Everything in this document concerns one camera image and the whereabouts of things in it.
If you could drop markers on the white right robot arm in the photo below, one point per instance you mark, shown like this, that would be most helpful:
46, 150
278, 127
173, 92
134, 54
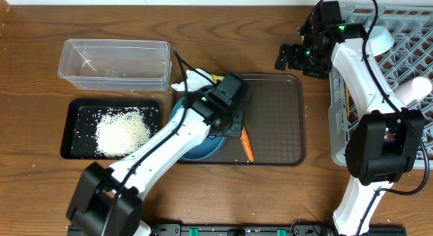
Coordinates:
387, 138

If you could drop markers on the brown serving tray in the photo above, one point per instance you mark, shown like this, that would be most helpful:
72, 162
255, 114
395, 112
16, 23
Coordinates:
274, 120

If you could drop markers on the black rectangular tray bin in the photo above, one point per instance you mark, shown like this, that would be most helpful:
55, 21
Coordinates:
76, 104

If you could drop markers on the dark blue plate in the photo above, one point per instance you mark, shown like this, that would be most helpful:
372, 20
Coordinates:
203, 149

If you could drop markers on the clear plastic bin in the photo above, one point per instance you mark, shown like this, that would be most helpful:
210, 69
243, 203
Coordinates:
116, 64

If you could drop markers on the white crumpled paper napkin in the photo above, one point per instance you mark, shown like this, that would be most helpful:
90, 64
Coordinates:
195, 81

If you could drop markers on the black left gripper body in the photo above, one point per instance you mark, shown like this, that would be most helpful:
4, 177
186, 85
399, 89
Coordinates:
235, 122

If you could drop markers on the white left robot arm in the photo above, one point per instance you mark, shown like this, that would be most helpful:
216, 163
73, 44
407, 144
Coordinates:
109, 201

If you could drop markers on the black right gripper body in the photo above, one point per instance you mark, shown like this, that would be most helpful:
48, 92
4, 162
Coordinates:
306, 60

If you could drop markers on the orange carrot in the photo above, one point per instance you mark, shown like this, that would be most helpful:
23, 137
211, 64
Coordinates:
246, 144

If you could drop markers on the silver foil snack wrapper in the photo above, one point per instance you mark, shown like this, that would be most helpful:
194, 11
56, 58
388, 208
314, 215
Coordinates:
217, 78

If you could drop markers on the light blue small bowl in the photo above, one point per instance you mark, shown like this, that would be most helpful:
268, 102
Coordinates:
380, 40

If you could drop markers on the pink plastic cup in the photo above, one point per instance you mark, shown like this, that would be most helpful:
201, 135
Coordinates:
413, 90

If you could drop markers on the wooden chopstick with pattern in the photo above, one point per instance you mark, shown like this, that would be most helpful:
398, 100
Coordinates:
347, 100

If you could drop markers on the pile of white rice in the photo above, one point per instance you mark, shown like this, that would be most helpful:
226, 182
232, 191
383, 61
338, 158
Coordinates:
112, 132

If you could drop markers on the grey dishwasher rack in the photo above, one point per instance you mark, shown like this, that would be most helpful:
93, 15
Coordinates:
408, 60

